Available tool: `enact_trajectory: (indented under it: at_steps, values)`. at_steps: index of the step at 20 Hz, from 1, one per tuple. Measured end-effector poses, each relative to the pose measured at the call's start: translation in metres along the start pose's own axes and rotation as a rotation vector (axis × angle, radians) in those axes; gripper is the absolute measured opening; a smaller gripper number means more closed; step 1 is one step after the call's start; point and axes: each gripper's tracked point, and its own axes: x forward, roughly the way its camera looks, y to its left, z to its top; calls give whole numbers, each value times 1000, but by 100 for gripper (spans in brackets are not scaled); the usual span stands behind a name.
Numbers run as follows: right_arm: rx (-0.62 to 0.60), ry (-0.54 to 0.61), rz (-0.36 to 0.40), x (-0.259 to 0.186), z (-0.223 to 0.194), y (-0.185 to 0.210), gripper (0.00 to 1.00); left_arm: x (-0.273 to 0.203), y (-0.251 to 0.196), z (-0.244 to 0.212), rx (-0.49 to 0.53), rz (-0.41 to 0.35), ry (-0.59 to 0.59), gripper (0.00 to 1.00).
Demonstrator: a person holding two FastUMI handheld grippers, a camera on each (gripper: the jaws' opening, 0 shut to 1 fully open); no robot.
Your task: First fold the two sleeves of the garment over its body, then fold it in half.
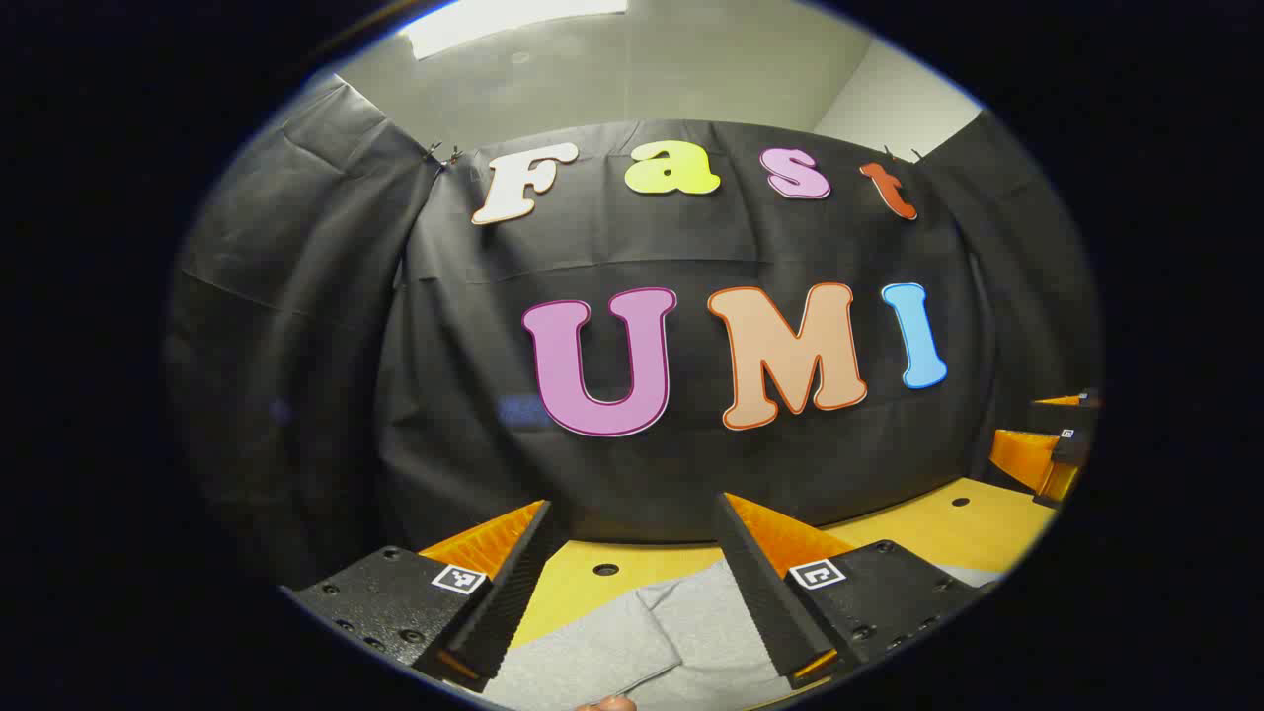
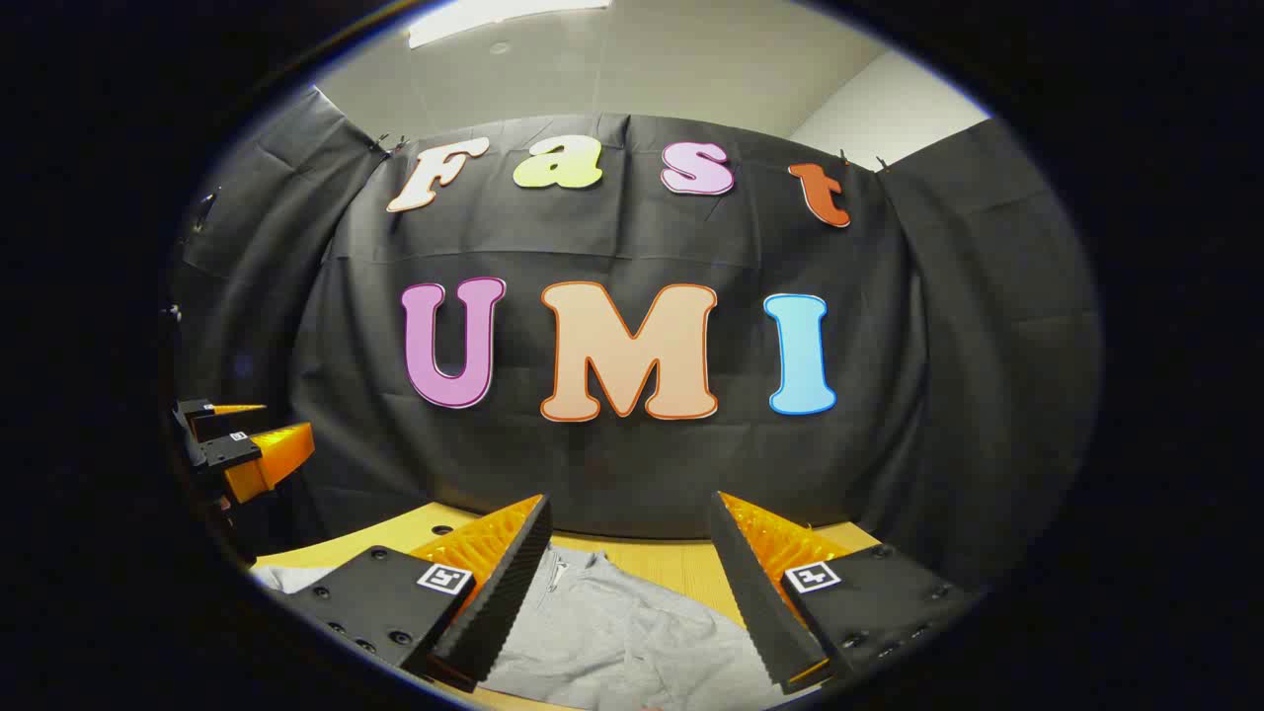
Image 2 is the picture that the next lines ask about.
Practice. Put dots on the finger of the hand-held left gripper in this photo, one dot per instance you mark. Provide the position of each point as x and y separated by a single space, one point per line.
267 459
202 407

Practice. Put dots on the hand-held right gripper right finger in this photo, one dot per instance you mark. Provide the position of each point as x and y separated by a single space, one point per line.
760 612

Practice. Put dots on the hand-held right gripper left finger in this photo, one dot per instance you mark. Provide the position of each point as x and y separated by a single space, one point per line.
504 602

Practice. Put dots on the grey zip-neck sweatshirt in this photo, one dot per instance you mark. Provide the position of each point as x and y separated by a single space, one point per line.
612 632

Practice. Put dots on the black backdrop cloth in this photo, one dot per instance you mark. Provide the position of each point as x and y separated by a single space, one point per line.
612 464

